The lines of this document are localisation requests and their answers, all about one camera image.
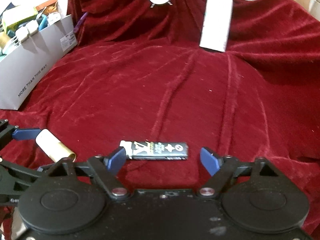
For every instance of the orange packet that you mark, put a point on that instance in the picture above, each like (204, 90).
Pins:
(47, 5)

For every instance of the black printed lighter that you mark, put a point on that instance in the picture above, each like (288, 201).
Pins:
(160, 150)

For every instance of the white object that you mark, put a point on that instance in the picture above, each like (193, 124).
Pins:
(315, 6)

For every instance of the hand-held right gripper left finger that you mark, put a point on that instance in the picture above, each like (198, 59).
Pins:
(117, 161)

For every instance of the gold capped bottle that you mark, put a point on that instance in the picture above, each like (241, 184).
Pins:
(4, 39)

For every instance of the red velvet cloth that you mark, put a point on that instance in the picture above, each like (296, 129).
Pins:
(175, 92)

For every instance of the grey cardboard box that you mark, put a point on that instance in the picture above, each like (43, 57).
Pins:
(30, 75)

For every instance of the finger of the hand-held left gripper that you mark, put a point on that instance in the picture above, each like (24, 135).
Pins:
(22, 167)
(25, 133)

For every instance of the white printed thermos bottle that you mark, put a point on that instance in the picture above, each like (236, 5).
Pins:
(216, 22)

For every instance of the purple ribbon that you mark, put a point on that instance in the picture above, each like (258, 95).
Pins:
(80, 22)

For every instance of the white tube with gold cap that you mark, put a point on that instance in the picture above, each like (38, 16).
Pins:
(53, 146)

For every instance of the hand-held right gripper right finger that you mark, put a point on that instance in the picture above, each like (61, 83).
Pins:
(208, 161)

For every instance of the yellow green carton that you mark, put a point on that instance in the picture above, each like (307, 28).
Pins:
(21, 18)

